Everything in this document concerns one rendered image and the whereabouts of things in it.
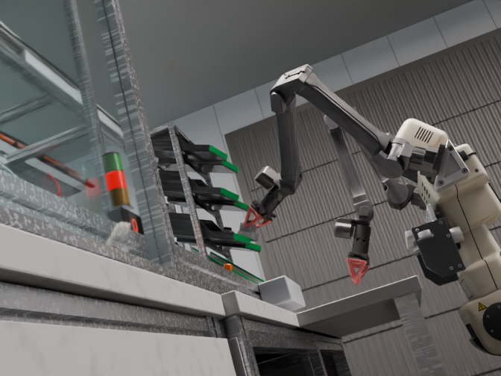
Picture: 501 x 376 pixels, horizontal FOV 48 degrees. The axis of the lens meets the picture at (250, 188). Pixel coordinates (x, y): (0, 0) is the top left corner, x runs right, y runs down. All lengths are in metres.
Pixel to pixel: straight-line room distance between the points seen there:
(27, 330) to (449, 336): 4.02
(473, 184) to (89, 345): 1.46
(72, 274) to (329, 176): 4.14
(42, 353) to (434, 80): 4.50
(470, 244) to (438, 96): 3.00
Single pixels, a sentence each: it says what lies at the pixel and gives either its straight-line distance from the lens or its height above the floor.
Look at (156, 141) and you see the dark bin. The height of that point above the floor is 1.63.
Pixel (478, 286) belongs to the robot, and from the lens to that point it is 1.72.
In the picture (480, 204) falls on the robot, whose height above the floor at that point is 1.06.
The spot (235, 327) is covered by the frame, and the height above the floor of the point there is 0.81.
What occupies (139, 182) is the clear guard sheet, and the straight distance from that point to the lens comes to 0.73.
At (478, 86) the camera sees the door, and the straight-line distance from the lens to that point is 4.74.
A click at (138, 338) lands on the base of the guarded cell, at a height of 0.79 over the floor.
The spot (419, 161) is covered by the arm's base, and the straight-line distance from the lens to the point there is 1.65.
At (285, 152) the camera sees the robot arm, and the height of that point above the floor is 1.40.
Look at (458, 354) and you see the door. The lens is 4.29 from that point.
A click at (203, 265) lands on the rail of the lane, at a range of 0.96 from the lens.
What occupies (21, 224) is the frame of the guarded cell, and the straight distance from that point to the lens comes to 0.44.
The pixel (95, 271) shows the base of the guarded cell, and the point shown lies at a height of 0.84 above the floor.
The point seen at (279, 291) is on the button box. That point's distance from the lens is 1.33.
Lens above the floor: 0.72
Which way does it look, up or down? 20 degrees up
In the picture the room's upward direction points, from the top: 16 degrees counter-clockwise
